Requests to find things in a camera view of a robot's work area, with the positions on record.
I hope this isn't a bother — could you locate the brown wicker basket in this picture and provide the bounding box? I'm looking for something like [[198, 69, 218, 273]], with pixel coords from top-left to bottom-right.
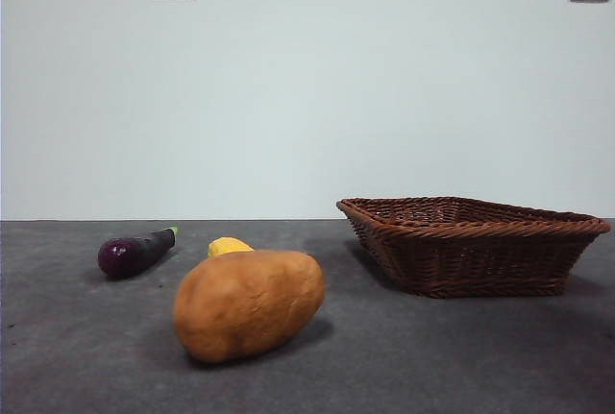
[[335, 196, 612, 299]]

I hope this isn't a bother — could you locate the brown potato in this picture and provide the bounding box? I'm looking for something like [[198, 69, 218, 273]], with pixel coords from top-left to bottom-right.
[[172, 249, 327, 364]]

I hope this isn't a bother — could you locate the purple eggplant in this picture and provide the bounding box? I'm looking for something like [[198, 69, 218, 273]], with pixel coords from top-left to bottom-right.
[[97, 226, 180, 280]]

